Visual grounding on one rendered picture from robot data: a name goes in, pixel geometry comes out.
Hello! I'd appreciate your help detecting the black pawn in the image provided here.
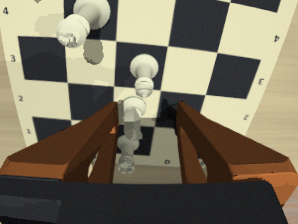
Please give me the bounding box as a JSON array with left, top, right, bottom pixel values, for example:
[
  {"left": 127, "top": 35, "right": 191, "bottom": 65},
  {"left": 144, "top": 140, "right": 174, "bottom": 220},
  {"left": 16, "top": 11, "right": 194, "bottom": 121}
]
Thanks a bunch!
[{"left": 167, "top": 102, "right": 178, "bottom": 136}]

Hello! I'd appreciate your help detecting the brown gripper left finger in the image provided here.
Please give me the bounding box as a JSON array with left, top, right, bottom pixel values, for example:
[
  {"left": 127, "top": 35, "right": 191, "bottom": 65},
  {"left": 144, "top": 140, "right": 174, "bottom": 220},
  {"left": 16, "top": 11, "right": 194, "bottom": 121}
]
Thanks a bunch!
[{"left": 0, "top": 101, "right": 119, "bottom": 183}]

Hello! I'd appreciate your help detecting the black and cream chessboard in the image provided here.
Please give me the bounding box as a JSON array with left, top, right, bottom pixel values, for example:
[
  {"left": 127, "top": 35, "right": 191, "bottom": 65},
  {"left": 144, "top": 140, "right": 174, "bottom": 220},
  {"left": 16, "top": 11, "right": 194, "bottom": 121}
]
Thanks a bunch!
[{"left": 0, "top": 0, "right": 298, "bottom": 167}]

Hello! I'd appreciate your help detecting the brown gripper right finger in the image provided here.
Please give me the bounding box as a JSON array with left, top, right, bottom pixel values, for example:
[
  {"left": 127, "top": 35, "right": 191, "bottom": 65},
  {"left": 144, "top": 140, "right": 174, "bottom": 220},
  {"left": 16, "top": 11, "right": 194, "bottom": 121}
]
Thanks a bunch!
[{"left": 176, "top": 101, "right": 298, "bottom": 207}]

